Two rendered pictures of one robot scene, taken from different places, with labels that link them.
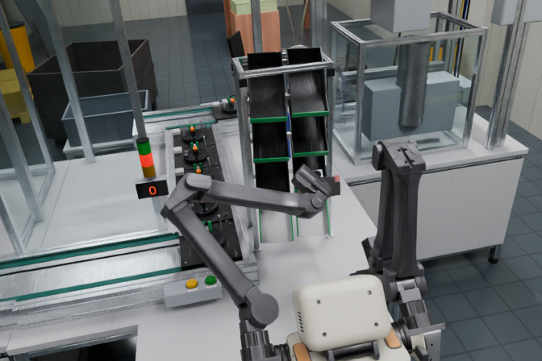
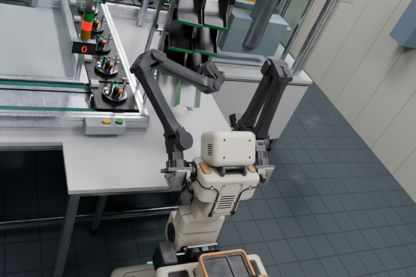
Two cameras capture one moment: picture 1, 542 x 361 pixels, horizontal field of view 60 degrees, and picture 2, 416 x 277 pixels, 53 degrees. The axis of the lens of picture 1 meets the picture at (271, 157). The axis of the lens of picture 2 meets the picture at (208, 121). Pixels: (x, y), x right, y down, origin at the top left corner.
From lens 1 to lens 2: 0.74 m
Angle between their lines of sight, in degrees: 22
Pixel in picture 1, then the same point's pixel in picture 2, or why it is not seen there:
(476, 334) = not seen: hidden behind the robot
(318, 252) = (184, 118)
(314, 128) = (208, 35)
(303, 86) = (212, 5)
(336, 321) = (231, 152)
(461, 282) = not seen: hidden behind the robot
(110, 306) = (41, 125)
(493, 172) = (288, 91)
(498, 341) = (264, 196)
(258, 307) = (183, 138)
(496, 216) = (280, 120)
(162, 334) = (82, 150)
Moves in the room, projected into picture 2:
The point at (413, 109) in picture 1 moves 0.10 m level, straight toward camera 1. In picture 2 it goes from (255, 37) to (255, 42)
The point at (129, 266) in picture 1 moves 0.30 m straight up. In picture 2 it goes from (51, 100) to (57, 53)
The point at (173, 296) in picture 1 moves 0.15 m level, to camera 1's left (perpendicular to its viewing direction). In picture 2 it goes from (93, 127) to (62, 123)
